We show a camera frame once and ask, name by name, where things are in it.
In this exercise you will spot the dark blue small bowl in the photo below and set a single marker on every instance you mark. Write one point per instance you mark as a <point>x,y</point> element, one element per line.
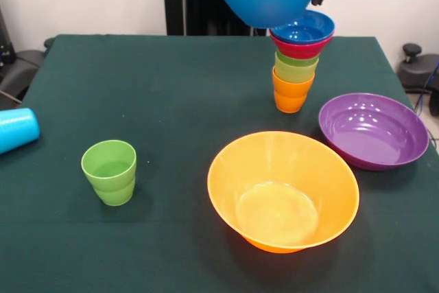
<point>308,32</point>

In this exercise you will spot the pink-red small bowl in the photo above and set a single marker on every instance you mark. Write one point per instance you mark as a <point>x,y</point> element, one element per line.
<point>298,51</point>

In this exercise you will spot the yellow translucent cup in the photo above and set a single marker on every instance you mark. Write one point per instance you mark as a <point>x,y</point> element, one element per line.
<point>295,74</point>

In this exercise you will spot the orange cup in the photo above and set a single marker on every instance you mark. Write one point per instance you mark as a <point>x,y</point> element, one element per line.
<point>293,88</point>
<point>291,105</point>

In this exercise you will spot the light green cup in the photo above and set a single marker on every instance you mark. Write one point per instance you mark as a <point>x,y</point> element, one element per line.
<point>108,166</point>
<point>115,197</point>

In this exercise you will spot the light blue cup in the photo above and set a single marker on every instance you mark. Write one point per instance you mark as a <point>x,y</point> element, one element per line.
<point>17,128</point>

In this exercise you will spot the purple bowl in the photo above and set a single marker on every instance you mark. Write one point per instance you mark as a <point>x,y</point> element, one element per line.
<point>370,135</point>

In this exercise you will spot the dark green tablecloth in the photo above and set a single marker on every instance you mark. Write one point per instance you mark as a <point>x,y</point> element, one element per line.
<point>192,118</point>

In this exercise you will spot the large orange bowl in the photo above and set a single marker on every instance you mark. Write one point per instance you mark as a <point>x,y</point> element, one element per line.
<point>274,166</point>

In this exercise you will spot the black pedestal base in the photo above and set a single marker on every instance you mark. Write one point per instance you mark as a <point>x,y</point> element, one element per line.
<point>416,70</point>
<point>17,70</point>

